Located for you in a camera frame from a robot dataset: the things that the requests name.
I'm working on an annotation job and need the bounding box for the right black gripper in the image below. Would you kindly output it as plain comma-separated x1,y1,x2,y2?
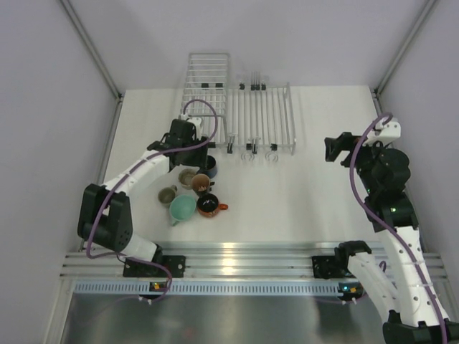
325,132,388,195

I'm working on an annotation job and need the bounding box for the dark blue mug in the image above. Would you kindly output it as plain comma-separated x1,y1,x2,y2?
198,155,218,179

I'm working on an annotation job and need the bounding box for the brown mug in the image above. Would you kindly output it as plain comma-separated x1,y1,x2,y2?
191,173,214,196

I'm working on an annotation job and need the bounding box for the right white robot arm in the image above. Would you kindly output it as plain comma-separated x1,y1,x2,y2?
324,132,458,343

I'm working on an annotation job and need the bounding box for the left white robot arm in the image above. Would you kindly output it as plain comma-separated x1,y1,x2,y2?
77,115,211,278

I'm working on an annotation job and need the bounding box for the beige speckled cup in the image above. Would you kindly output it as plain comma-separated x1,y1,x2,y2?
178,168,197,190

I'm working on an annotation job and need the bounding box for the grey-green small cup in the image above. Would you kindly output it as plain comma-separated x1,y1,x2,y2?
158,185,178,207

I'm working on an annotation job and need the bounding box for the teal mug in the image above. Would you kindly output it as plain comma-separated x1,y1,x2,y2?
169,194,197,226

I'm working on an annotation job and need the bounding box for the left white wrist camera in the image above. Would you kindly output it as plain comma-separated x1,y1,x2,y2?
179,114,203,138

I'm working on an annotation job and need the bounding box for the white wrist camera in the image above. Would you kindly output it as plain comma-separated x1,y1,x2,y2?
364,120,401,146
179,114,203,138

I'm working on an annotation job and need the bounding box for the tall white wire rack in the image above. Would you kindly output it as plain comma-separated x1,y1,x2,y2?
181,52,230,145

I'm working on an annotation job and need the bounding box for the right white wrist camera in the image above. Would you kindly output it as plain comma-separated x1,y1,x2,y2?
364,120,401,146

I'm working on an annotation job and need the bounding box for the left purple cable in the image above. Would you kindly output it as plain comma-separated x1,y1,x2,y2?
85,99,219,302

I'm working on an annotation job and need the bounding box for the silver wire dish rack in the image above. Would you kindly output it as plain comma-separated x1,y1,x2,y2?
224,72,297,163

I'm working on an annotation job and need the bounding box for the aluminium rail frame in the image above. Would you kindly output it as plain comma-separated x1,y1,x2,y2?
60,240,448,281

